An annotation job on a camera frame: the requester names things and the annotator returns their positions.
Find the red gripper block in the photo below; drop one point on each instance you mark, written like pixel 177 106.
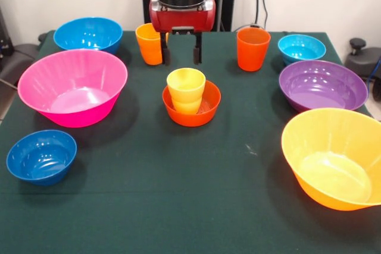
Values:
pixel 181 19

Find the yellow cup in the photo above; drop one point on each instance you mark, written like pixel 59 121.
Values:
pixel 186 87

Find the small red bowl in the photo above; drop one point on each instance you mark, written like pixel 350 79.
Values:
pixel 193 118

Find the orange cup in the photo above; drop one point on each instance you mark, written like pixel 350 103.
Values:
pixel 147 48

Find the red cup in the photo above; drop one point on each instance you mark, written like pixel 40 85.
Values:
pixel 253 54

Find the medium sky blue bowl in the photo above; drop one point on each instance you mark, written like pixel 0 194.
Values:
pixel 89 32

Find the large pink bowl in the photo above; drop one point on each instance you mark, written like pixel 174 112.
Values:
pixel 71 87

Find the small cyan bowl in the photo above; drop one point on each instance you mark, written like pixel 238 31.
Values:
pixel 300 48

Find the dark green tablecloth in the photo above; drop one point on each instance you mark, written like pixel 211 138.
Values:
pixel 190 191

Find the purple bowl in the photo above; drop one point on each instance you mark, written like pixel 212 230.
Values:
pixel 321 87

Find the black stand foot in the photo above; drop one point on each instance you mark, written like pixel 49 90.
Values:
pixel 363 60
pixel 18 57

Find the small dark blue bowl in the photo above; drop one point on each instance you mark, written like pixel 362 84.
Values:
pixel 41 156

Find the large yellow bowl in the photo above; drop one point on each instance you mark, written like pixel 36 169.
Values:
pixel 333 161

